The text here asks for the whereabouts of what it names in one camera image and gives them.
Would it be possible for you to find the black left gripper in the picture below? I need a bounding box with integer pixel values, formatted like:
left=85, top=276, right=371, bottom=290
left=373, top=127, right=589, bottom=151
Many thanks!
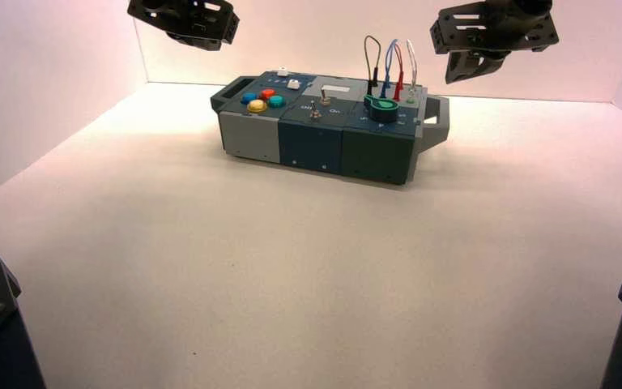
left=126, top=0, right=241, bottom=53

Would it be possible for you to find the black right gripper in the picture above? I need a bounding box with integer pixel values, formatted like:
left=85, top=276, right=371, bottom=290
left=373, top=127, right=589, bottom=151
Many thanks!
left=429, top=1, right=561, bottom=85

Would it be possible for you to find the green black rotary knob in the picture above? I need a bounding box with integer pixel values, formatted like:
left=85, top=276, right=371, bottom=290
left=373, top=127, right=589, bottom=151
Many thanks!
left=363, top=94, right=401, bottom=123

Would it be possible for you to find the dark blue grey control box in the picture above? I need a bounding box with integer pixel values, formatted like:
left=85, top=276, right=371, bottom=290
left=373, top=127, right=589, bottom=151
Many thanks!
left=210, top=72, right=450, bottom=186

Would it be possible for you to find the white jumper cable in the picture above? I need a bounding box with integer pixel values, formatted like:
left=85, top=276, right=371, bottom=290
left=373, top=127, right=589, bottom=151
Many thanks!
left=405, top=39, right=420, bottom=104

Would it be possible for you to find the red jumper cable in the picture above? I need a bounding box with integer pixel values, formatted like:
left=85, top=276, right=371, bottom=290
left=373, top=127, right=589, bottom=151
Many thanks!
left=392, top=42, right=406, bottom=102

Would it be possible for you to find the blue jumper cable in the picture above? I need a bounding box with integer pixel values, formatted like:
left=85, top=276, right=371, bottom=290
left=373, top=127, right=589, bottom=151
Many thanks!
left=379, top=38, right=400, bottom=100

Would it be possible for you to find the black jumper cable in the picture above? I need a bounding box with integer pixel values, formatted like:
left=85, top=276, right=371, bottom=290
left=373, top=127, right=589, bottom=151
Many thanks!
left=364, top=34, right=383, bottom=97

